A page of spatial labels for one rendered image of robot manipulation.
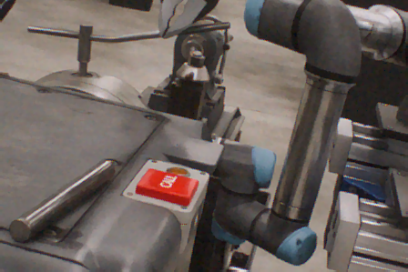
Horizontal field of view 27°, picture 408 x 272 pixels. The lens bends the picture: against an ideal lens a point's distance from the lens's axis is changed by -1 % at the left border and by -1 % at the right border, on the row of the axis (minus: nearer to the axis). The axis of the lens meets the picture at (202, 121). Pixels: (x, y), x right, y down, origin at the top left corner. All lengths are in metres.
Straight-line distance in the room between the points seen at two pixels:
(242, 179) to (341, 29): 0.34
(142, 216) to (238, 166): 0.74
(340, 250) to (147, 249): 0.63
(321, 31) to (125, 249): 0.77
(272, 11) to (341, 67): 0.16
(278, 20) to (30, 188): 0.75
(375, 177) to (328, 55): 0.47
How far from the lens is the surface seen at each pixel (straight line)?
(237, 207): 1.63
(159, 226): 0.87
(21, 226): 0.78
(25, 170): 0.95
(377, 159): 1.87
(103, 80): 1.42
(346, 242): 1.39
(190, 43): 2.48
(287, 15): 1.52
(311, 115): 1.51
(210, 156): 1.09
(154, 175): 0.96
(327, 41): 1.48
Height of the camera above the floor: 1.61
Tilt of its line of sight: 17 degrees down
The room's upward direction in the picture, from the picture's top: 12 degrees clockwise
